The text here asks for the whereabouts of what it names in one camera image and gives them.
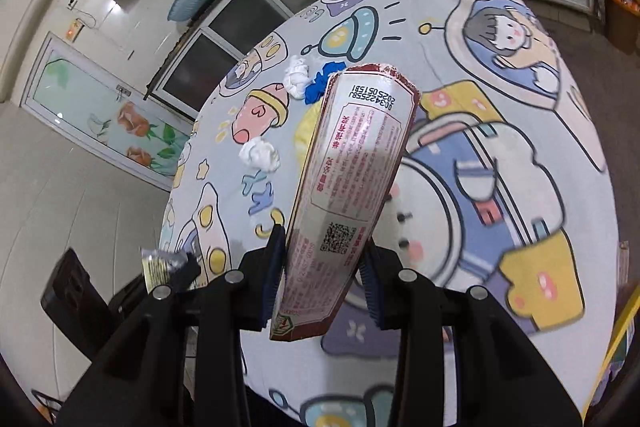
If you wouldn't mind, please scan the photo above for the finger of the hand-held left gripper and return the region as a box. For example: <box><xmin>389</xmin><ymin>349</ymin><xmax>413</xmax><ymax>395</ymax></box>
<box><xmin>167</xmin><ymin>252</ymin><xmax>201</xmax><ymax>290</ymax></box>

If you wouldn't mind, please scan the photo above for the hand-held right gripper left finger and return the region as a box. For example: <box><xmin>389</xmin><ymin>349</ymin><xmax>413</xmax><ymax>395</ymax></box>
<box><xmin>55</xmin><ymin>223</ymin><xmax>287</xmax><ymax>427</ymax></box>

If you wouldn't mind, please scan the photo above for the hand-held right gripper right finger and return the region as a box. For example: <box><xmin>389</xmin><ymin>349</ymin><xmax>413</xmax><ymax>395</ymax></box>
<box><xmin>359</xmin><ymin>243</ymin><xmax>586</xmax><ymax>427</ymax></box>

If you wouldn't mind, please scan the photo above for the small yellow green wrapper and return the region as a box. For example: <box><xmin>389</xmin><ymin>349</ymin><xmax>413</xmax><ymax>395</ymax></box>
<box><xmin>140</xmin><ymin>248</ymin><xmax>188</xmax><ymax>293</ymax></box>

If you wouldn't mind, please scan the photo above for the white tissue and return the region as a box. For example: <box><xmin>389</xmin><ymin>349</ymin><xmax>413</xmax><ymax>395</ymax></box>
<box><xmin>282</xmin><ymin>55</ymin><xmax>311</xmax><ymax>100</ymax></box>
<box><xmin>239</xmin><ymin>137</ymin><xmax>282</xmax><ymax>172</ymax></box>

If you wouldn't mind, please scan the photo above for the pink red food packet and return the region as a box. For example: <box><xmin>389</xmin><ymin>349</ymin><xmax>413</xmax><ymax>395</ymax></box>
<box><xmin>269</xmin><ymin>63</ymin><xmax>421</xmax><ymax>342</ymax></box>

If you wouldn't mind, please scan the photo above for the cartoon printed tablecloth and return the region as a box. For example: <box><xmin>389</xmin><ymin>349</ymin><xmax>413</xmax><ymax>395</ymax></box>
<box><xmin>160</xmin><ymin>0</ymin><xmax>621</xmax><ymax>427</ymax></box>

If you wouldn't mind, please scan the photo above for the flower printed glass door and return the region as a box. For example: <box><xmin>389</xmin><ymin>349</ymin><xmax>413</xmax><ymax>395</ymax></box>
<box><xmin>20</xmin><ymin>32</ymin><xmax>196</xmax><ymax>192</ymax></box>

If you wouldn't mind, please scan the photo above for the orange basket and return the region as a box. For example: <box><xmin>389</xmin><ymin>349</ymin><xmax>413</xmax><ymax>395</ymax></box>
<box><xmin>598</xmin><ymin>0</ymin><xmax>640</xmax><ymax>55</ymax></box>

